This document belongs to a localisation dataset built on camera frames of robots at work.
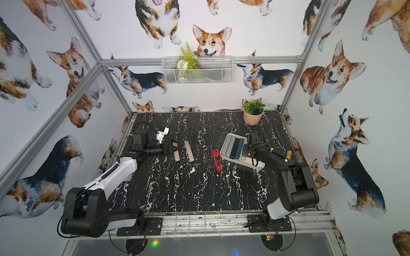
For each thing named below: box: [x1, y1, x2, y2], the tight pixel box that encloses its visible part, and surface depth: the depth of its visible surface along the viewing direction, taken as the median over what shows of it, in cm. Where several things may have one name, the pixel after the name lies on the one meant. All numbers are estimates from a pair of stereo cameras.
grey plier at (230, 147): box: [225, 136, 236, 159], surface depth 100 cm
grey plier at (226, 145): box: [221, 135, 232, 156], surface depth 102 cm
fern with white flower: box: [176, 42, 200, 83], surface depth 85 cm
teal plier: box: [234, 138, 244, 160], surface depth 100 cm
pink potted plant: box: [241, 97, 266, 126], surface depth 109 cm
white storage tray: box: [219, 132, 266, 170], surface depth 99 cm
